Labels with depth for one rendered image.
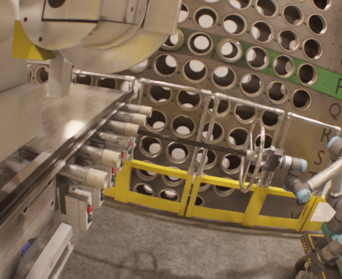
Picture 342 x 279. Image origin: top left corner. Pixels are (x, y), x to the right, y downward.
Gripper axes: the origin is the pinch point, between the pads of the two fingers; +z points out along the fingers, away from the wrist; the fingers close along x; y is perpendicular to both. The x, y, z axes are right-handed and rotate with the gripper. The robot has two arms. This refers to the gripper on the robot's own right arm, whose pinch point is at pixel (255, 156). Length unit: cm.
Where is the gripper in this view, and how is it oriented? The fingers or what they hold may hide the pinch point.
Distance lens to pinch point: 145.6
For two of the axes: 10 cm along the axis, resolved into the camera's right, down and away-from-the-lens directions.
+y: -1.5, 6.7, -7.3
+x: -1.4, 7.1, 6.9
